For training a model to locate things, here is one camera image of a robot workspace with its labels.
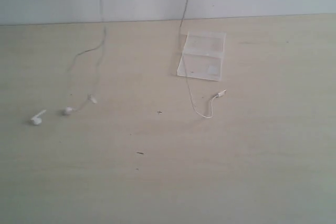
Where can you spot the white wired earphones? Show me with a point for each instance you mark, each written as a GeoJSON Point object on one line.
{"type": "Point", "coordinates": [36, 119]}

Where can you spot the clear plastic storage case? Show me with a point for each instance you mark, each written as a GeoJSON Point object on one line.
{"type": "Point", "coordinates": [202, 56]}

